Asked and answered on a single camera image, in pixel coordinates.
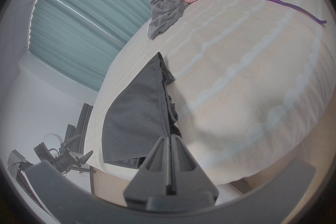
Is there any round white framed mirror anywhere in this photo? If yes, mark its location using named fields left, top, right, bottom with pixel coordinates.
left=43, top=133, right=63, bottom=145

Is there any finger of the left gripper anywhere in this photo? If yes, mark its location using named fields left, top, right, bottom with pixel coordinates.
left=79, top=150, right=94, bottom=166

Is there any bed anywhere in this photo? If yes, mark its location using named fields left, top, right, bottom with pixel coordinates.
left=88, top=0, right=333, bottom=192

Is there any grey garment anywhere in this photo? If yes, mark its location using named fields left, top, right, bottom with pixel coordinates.
left=148, top=0, right=190, bottom=40

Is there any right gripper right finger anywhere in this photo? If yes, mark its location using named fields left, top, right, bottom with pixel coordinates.
left=171, top=136, right=220, bottom=201

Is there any black T-shirt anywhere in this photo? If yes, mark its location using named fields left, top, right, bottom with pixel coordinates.
left=102, top=52, right=182, bottom=169

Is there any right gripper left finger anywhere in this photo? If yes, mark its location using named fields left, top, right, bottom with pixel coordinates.
left=123, top=135, right=171, bottom=204

